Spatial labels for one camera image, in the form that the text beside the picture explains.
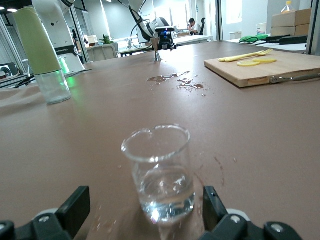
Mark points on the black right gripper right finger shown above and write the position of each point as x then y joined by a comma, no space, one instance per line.
217,220

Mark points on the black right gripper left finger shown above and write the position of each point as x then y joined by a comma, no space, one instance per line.
70,215

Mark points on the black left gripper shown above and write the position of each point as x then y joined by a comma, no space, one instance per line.
166,38

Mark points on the clear glass measuring cup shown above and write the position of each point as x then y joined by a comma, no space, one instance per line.
162,187

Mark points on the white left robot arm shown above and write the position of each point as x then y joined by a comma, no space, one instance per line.
57,30

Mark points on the spilled liquid puddle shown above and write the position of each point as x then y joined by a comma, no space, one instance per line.
160,78

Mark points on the seated person white shirt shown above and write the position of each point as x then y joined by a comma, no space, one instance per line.
194,26

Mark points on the black office chair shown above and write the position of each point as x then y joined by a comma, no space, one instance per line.
203,25

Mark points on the green potted plant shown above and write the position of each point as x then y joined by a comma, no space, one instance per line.
107,40

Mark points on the yellow lemon slice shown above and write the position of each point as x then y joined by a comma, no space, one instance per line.
264,60
248,63

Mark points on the green cloth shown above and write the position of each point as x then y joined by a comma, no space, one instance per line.
252,38

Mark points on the white plastic bucket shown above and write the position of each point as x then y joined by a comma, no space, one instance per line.
261,29

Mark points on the yellow plastic fork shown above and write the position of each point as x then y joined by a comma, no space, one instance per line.
267,52

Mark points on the wooden cutting board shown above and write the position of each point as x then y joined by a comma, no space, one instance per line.
275,70

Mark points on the brown cardboard box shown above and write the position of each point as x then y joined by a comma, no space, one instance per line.
291,18
290,30

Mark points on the orange drink bottle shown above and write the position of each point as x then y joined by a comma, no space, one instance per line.
288,8

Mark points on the glass bottle with green sleeve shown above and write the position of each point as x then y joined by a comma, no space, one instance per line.
40,50

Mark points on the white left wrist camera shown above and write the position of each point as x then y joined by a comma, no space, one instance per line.
163,29

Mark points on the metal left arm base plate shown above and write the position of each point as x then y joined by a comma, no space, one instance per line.
82,71

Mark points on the aluminium frame post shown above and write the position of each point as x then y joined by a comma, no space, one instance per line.
313,25

